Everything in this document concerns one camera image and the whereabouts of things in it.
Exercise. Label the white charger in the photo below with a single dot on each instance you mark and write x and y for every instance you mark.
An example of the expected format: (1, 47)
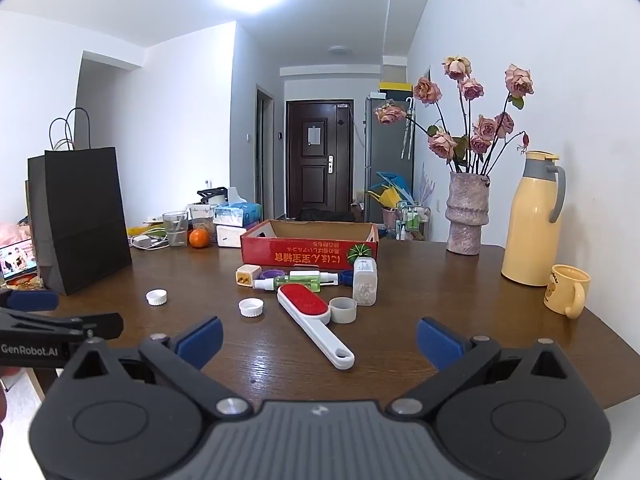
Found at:
(146, 242)

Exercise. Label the blue bottle cap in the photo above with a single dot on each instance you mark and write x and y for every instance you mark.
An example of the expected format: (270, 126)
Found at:
(346, 277)

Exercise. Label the yellow packet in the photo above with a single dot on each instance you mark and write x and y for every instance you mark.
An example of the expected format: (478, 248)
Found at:
(137, 231)

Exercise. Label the pink bucket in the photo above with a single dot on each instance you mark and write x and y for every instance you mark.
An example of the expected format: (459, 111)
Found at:
(391, 216)

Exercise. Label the round ceiling lamp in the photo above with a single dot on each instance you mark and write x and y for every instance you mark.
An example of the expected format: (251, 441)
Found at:
(341, 50)

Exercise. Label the pink stone vase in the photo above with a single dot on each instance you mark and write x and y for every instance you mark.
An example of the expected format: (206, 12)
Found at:
(466, 215)

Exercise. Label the hanging folded umbrella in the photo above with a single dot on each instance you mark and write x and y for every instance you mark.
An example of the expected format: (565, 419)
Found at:
(407, 135)

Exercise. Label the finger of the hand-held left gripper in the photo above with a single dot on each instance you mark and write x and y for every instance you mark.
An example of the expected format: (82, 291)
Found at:
(95, 326)
(32, 300)

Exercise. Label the trolley rack with bottles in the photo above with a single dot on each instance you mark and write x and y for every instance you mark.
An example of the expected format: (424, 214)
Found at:
(414, 220)

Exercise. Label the bunch of dried pink roses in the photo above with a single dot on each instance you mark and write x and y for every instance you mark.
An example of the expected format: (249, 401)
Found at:
(480, 130)

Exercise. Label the green spray bottle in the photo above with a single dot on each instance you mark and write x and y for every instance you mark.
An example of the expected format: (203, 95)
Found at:
(297, 282)

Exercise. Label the clear glass cup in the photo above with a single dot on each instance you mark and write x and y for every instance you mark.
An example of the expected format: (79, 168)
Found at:
(176, 230)

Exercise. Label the blue tissue pack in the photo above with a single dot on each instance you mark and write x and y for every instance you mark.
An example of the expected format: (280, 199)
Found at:
(237, 214)

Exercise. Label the white bottle cap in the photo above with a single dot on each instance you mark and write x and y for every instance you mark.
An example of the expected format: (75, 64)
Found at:
(156, 297)
(251, 308)

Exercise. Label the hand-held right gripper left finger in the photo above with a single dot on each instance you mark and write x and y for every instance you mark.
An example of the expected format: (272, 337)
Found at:
(202, 341)

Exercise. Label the yellow thermos jug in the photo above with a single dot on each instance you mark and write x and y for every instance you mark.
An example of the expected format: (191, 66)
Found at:
(530, 225)

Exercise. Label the tablet screen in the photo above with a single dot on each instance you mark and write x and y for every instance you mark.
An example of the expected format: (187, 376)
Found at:
(17, 260)

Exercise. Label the red cardboard box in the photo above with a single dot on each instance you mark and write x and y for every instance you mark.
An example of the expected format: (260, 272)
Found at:
(310, 255)

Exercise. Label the paper sheet on door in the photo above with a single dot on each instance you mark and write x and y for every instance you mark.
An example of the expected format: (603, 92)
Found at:
(314, 134)

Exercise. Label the grey refrigerator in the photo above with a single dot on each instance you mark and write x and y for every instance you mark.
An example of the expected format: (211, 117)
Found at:
(387, 150)

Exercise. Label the grey plastic cap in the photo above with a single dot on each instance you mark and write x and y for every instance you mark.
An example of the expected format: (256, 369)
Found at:
(343, 311)

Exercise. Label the yellow mug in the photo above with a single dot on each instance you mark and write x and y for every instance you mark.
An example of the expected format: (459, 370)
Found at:
(562, 290)

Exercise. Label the side door frame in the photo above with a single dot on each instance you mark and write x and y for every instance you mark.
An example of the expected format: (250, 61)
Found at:
(265, 150)

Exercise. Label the cream plug adapter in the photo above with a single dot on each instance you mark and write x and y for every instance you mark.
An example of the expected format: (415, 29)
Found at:
(247, 276)

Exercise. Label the yellow box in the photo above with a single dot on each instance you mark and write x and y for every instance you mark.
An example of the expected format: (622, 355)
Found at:
(395, 89)

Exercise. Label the purple bottle cap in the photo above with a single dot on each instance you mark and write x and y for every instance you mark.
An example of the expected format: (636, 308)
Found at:
(272, 274)

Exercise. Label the white spray bottle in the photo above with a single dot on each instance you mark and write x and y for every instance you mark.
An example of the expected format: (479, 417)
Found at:
(327, 279)

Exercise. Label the orange snack packet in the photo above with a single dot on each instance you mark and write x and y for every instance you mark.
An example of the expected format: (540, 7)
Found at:
(29, 284)

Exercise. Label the pink plastic bag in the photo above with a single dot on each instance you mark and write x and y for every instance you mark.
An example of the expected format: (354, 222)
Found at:
(14, 235)

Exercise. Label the clear food container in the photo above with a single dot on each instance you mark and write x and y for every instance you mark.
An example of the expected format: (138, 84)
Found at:
(204, 222)

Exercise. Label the clear cotton swab box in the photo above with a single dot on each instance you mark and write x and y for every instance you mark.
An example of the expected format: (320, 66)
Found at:
(365, 282)

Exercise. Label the white power strip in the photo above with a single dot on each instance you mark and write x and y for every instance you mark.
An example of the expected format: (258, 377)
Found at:
(152, 220)

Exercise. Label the orange fruit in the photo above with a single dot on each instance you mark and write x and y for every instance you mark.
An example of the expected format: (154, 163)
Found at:
(198, 238)

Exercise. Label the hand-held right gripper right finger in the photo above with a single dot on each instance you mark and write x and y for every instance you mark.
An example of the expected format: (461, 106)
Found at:
(437, 342)

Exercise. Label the black paper bag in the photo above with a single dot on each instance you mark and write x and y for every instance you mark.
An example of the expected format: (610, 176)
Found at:
(80, 220)

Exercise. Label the purple feather decoration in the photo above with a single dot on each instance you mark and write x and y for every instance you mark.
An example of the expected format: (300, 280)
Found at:
(429, 185)

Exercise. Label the dark brown door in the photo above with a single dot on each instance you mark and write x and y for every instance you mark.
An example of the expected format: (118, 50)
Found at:
(320, 180)

